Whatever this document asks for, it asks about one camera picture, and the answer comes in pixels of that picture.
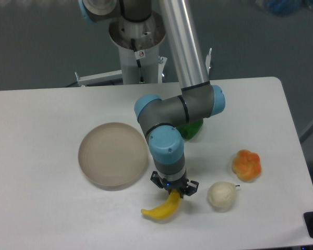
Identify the beige round plate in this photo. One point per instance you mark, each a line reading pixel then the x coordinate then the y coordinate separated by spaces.
pixel 113 155

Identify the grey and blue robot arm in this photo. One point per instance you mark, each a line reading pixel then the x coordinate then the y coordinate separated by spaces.
pixel 158 118

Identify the green toy bell pepper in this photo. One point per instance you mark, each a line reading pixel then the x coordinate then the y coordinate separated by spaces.
pixel 188 131

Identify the white toy garlic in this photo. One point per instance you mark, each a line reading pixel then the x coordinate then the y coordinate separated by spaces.
pixel 222 194

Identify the white metal frame bracket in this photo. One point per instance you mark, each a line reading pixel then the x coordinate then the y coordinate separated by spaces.
pixel 101 79

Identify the blue plastic bag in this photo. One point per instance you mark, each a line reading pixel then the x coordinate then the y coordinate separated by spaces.
pixel 282 7

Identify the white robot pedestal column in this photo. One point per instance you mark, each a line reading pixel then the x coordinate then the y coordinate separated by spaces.
pixel 138 46

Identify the white upright metal post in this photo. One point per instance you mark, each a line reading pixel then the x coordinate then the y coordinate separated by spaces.
pixel 208 61

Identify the yellow toy banana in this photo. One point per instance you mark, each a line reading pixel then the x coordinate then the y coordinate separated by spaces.
pixel 166 209

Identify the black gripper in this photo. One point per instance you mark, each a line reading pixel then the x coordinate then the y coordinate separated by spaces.
pixel 182 185

